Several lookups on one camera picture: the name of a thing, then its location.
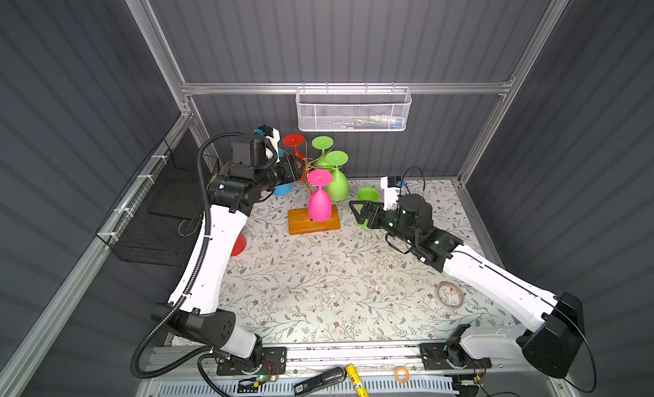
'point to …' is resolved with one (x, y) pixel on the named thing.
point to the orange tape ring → (406, 371)
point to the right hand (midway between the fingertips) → (359, 206)
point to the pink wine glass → (319, 201)
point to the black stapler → (333, 376)
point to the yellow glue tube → (356, 381)
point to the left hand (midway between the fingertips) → (299, 163)
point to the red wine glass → (295, 140)
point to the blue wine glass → (286, 189)
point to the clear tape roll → (450, 295)
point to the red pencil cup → (239, 244)
